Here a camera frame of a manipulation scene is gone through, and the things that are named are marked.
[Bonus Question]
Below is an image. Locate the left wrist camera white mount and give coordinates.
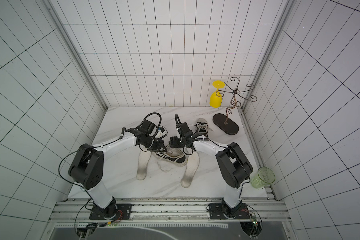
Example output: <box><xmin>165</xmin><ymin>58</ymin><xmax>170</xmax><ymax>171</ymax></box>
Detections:
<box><xmin>155</xmin><ymin>126</ymin><xmax>168</xmax><ymax>140</ymax></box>

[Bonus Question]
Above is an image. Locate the white insole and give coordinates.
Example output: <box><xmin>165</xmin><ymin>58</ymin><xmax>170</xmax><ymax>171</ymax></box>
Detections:
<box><xmin>181</xmin><ymin>152</ymin><xmax>200</xmax><ymax>188</ymax></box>
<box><xmin>136</xmin><ymin>151</ymin><xmax>152</xmax><ymax>181</ymax></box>

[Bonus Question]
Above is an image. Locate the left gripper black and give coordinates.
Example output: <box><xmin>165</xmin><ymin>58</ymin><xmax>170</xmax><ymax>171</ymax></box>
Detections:
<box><xmin>140</xmin><ymin>134</ymin><xmax>168</xmax><ymax>153</ymax></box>

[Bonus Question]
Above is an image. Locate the aluminium rail frame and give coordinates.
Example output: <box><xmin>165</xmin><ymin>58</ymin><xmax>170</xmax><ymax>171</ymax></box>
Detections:
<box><xmin>41</xmin><ymin>198</ymin><xmax>297</xmax><ymax>240</ymax></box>

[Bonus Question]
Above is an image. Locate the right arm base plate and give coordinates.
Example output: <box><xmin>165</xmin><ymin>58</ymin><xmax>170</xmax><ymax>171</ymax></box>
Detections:
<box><xmin>207</xmin><ymin>203</ymin><xmax>251</xmax><ymax>220</ymax></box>

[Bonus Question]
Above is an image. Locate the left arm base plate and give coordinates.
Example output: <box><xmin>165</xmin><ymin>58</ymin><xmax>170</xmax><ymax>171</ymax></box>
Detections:
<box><xmin>89</xmin><ymin>204</ymin><xmax>133</xmax><ymax>221</ymax></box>

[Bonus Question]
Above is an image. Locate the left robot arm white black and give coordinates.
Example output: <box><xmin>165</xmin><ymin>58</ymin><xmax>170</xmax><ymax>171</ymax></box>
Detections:
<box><xmin>68</xmin><ymin>120</ymin><xmax>168</xmax><ymax>210</ymax></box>

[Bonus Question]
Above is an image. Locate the green plastic cup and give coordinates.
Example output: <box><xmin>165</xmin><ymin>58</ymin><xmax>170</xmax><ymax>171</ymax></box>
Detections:
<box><xmin>251</xmin><ymin>167</ymin><xmax>276</xmax><ymax>189</ymax></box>

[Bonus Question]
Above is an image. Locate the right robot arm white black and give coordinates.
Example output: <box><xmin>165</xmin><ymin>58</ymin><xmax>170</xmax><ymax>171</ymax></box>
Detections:
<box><xmin>169</xmin><ymin>114</ymin><xmax>253</xmax><ymax>210</ymax></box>

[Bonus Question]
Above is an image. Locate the black white sneaker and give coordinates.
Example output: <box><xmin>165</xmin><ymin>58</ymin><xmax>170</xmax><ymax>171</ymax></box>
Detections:
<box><xmin>155</xmin><ymin>147</ymin><xmax>187</xmax><ymax>172</ymax></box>
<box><xmin>196</xmin><ymin>118</ymin><xmax>209</xmax><ymax>138</ymax></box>

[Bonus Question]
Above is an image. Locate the yellow plastic wine glass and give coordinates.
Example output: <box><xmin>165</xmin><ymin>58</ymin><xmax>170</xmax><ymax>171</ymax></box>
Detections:
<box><xmin>210</xmin><ymin>81</ymin><xmax>225</xmax><ymax>108</ymax></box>

